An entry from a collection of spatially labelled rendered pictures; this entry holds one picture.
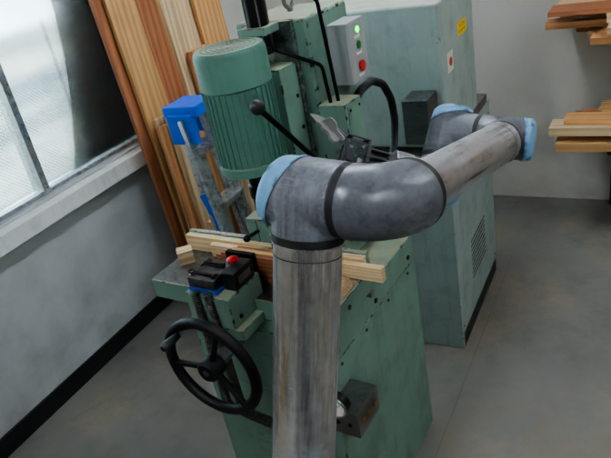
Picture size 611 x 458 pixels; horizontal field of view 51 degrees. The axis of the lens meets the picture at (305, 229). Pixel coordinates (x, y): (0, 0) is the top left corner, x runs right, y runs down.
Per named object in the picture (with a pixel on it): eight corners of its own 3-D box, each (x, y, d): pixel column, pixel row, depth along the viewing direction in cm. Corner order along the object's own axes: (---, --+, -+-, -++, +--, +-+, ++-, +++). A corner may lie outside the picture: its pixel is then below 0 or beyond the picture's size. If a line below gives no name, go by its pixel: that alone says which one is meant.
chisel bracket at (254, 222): (251, 245, 171) (244, 218, 167) (278, 221, 181) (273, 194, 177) (274, 249, 167) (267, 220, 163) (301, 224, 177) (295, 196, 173)
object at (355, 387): (333, 431, 167) (328, 408, 163) (354, 400, 175) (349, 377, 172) (362, 440, 162) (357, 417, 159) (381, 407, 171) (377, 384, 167)
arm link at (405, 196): (409, 183, 82) (544, 109, 135) (326, 171, 88) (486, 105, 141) (406, 265, 86) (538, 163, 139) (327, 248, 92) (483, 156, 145)
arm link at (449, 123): (488, 117, 144) (476, 170, 143) (440, 114, 150) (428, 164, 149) (477, 102, 136) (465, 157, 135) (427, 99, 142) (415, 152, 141)
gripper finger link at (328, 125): (324, 99, 137) (351, 132, 137) (318, 108, 142) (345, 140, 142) (313, 107, 136) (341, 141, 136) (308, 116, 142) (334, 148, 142)
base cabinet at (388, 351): (248, 504, 217) (195, 340, 184) (328, 392, 259) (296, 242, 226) (366, 552, 193) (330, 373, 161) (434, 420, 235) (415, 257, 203)
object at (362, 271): (213, 256, 187) (209, 244, 186) (216, 253, 189) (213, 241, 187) (383, 283, 159) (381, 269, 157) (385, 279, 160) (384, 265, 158)
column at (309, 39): (285, 257, 200) (232, 24, 167) (318, 224, 216) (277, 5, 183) (347, 266, 188) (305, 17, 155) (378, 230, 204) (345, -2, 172)
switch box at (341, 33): (334, 85, 171) (325, 25, 164) (351, 74, 178) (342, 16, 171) (355, 85, 168) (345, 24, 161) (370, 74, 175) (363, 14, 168)
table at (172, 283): (133, 314, 178) (126, 297, 175) (200, 259, 200) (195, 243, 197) (318, 359, 146) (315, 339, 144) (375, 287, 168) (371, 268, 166)
